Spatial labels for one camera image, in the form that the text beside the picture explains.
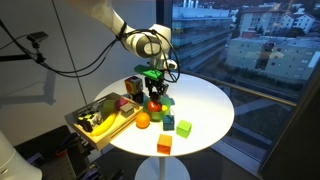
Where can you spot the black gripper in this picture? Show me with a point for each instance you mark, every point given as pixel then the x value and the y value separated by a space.
pixel 155 86

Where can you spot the brown plum toy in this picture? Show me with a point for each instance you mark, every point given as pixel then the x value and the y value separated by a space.
pixel 154 96

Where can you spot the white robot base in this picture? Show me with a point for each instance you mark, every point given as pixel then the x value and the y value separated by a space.
pixel 13 166

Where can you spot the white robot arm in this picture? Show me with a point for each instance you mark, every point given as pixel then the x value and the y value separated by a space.
pixel 153 43

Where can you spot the red tomato toy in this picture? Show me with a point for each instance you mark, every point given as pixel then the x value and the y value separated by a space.
pixel 154 106

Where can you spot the yellow lemon toy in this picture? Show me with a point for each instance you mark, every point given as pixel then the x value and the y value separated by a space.
pixel 164 108

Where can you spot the orange fruit toy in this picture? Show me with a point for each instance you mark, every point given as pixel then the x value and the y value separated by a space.
pixel 142 120

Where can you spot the yellow banana toy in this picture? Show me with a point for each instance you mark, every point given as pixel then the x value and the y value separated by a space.
pixel 103 127

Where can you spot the multicolour large cube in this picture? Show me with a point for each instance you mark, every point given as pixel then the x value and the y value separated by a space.
pixel 133 85

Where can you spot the black patterned cube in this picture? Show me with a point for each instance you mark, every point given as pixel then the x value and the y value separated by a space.
pixel 138 97

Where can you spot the magenta cube block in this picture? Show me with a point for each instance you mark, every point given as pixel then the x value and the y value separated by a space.
pixel 120 103

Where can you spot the grey cube block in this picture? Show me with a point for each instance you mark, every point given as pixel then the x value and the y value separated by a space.
pixel 127 110

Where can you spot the teal cube block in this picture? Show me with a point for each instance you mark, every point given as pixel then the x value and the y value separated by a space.
pixel 168 122

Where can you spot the white round table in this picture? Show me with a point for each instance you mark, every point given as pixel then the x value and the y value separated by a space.
pixel 195 100

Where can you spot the light green cube block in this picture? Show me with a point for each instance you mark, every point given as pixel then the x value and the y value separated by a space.
pixel 108 107

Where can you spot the orange cube block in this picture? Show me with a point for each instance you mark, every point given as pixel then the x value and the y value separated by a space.
pixel 164 144

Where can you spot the black white checkered cube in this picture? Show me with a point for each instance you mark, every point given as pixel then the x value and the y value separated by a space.
pixel 89 120

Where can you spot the wooden tray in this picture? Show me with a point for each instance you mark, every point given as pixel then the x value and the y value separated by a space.
pixel 119 125

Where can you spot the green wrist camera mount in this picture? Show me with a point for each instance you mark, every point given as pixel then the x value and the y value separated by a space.
pixel 149 72

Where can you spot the black camera on stand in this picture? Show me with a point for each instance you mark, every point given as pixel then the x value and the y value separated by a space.
pixel 35 39

